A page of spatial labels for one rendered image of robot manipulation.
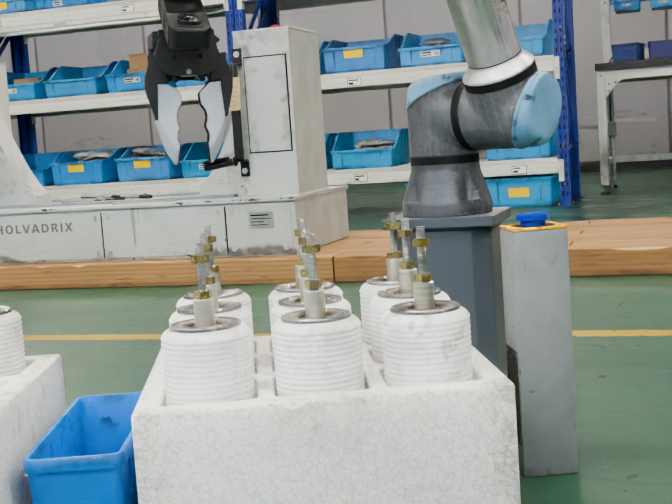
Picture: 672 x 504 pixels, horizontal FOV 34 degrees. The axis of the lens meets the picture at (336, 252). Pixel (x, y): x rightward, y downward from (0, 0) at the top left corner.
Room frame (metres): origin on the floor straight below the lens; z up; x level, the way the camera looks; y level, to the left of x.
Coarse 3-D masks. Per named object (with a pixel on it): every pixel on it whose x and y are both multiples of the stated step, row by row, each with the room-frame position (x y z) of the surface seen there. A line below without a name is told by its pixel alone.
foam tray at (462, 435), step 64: (256, 384) 1.19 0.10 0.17; (384, 384) 1.12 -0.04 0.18; (448, 384) 1.10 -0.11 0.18; (512, 384) 1.09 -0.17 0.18; (192, 448) 1.07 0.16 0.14; (256, 448) 1.07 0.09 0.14; (320, 448) 1.07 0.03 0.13; (384, 448) 1.08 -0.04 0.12; (448, 448) 1.08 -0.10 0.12; (512, 448) 1.09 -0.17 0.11
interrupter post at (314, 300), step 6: (318, 288) 1.16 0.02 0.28; (306, 294) 1.14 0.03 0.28; (312, 294) 1.14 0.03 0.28; (318, 294) 1.14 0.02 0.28; (324, 294) 1.15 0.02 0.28; (306, 300) 1.14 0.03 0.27; (312, 300) 1.14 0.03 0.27; (318, 300) 1.14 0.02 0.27; (324, 300) 1.15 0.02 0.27; (306, 306) 1.15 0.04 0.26; (312, 306) 1.14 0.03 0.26; (318, 306) 1.14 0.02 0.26; (324, 306) 1.15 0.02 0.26; (306, 312) 1.15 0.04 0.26; (312, 312) 1.14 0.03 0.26; (318, 312) 1.14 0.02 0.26; (324, 312) 1.15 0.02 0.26; (306, 318) 1.15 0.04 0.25
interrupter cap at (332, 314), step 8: (288, 312) 1.17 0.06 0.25; (296, 312) 1.18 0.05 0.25; (304, 312) 1.17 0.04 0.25; (328, 312) 1.17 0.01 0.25; (336, 312) 1.16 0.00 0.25; (344, 312) 1.16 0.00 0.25; (288, 320) 1.13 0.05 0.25; (296, 320) 1.12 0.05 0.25; (304, 320) 1.12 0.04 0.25; (312, 320) 1.11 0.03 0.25; (320, 320) 1.11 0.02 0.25; (328, 320) 1.12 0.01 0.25; (336, 320) 1.12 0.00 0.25
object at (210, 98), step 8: (208, 88) 1.25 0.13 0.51; (216, 88) 1.25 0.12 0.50; (200, 96) 1.24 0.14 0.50; (208, 96) 1.25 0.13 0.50; (216, 96) 1.25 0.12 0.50; (200, 104) 1.25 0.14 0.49; (208, 104) 1.25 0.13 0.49; (216, 104) 1.25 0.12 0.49; (208, 112) 1.25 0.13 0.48; (216, 112) 1.25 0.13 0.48; (224, 112) 1.25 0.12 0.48; (208, 120) 1.25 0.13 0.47; (216, 120) 1.25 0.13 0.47; (224, 120) 1.25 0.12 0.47; (208, 128) 1.25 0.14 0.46; (216, 128) 1.25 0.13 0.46; (224, 128) 1.25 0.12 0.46; (208, 136) 1.25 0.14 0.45; (216, 136) 1.25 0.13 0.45; (208, 144) 1.25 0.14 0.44; (216, 144) 1.25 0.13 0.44; (208, 152) 1.25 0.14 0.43; (216, 152) 1.26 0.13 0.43
